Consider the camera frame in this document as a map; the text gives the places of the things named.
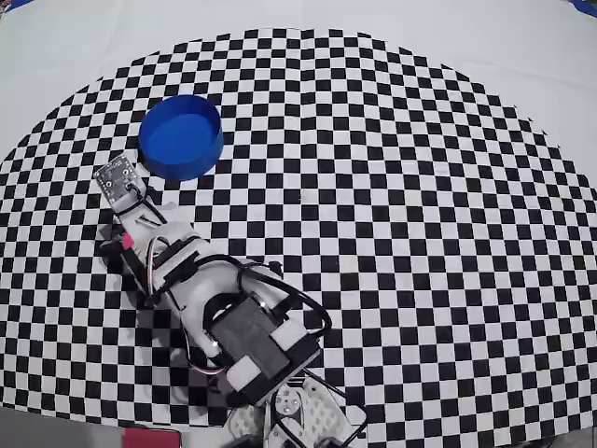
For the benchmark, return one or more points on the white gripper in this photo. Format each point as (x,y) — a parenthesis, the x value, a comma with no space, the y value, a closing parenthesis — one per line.
(122,234)

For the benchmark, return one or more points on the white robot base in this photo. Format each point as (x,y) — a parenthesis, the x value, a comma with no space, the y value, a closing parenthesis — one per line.
(322,410)

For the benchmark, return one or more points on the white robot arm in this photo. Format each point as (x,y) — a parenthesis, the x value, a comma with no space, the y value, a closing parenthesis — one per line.
(210,280)

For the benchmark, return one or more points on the blue round box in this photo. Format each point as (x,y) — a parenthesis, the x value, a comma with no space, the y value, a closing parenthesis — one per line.
(179,135)

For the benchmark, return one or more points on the red flat object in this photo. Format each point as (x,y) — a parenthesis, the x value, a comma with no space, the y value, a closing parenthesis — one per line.
(151,438)

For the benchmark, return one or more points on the black white checkered mat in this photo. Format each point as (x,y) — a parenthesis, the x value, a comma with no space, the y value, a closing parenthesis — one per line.
(420,186)

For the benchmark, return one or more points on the camera circuit board with mount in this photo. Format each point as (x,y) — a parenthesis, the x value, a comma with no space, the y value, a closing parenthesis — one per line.
(116,177)

